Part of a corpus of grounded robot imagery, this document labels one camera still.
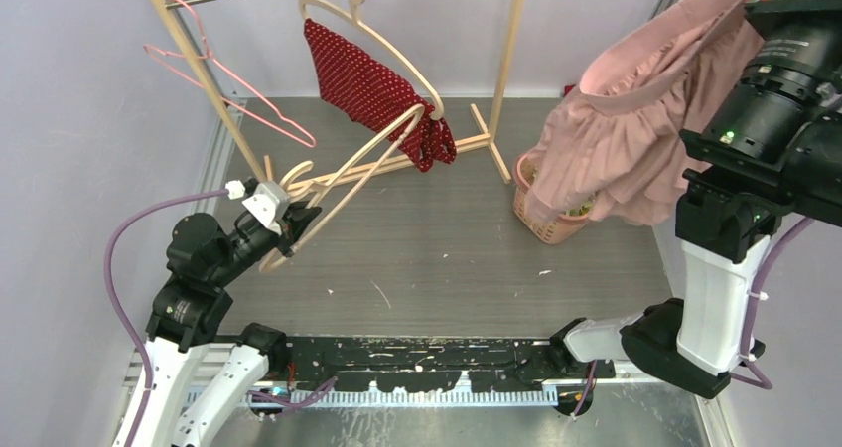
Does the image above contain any lemon print skirt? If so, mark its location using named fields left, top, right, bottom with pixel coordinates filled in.
left=562, top=194, right=596, bottom=218

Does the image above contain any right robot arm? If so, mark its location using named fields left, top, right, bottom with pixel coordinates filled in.
left=546, top=0, right=841, bottom=399

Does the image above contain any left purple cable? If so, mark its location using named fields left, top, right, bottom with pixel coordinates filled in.
left=102, top=189, right=231, bottom=447

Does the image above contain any pink laundry basket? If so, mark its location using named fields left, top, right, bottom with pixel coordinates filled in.
left=511, top=151, right=597, bottom=246

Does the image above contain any beige hanger of pink skirt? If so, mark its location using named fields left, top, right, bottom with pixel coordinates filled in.
left=258, top=103, right=425, bottom=273

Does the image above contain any pink pleated skirt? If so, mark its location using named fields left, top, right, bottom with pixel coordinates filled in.
left=524, top=0, right=763, bottom=225

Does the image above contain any wooden clothes rack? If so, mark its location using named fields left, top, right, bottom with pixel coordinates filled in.
left=144, top=0, right=524, bottom=184

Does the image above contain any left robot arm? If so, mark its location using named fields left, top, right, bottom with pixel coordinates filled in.
left=113, top=202, right=321, bottom=446

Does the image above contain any pink wire hanger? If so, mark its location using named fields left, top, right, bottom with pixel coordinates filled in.
left=143, top=0, right=319, bottom=150

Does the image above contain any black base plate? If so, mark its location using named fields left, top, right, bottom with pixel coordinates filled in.
left=225, top=335, right=617, bottom=396

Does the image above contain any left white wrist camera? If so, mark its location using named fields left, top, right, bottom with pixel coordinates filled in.
left=224, top=178, right=291, bottom=234

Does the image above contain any red polka dot skirt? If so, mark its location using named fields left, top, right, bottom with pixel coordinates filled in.
left=303, top=19, right=458, bottom=172

